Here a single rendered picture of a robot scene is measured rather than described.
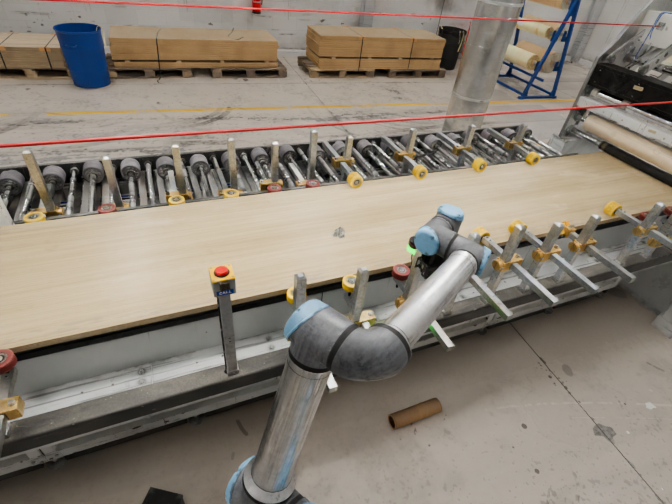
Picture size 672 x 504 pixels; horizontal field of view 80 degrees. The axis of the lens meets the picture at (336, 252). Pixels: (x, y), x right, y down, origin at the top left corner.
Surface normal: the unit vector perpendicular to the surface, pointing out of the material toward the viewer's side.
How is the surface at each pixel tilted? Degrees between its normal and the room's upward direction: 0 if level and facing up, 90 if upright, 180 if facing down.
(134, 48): 90
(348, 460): 0
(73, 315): 0
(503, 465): 0
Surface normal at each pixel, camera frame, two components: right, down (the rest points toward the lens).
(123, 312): 0.10, -0.77
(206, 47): 0.35, 0.63
